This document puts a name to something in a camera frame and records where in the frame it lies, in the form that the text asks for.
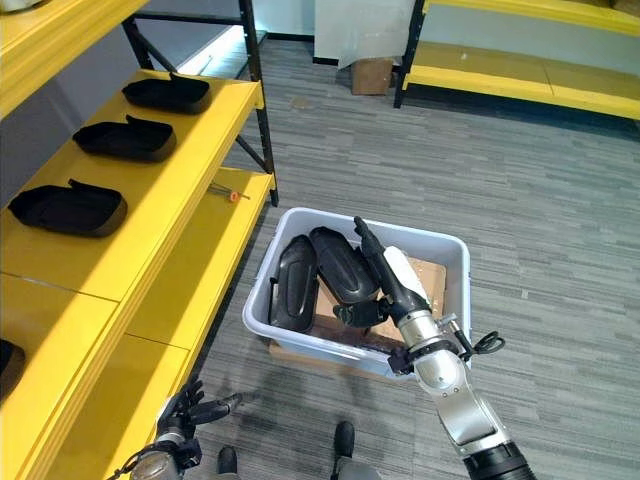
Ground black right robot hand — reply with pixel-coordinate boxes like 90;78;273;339
332;215;434;329

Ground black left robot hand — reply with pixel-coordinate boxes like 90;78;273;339
154;377;245;441

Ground grey plastic box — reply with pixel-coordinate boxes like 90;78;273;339
242;206;472;384

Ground brown cardboard box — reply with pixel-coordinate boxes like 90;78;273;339
350;56;396;97

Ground yellow shelf unit black posts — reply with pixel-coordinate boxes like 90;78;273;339
0;0;281;480
393;0;640;121

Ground brown cardboard sheet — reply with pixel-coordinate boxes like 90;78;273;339
309;255;448;351

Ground black sole-shaped part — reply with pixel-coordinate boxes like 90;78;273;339
268;234;320;334
0;338;26;401
72;114;178;164
308;225;381;306
7;178;129;239
121;71;214;116

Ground dark left robot foot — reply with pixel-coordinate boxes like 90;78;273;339
216;445;241;477

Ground dark robot foot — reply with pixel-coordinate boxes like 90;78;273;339
216;445;241;477
331;420;357;460

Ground dark right robot foot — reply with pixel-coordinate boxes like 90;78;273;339
331;420;357;460

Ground small orange-tipped screw tool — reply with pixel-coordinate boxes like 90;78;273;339
208;183;252;203

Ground silver robot leg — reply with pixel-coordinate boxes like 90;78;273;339
331;455;384;480

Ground white plastic sheet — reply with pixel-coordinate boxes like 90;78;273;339
313;0;417;70

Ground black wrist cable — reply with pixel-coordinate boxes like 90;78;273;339
468;330;507;357

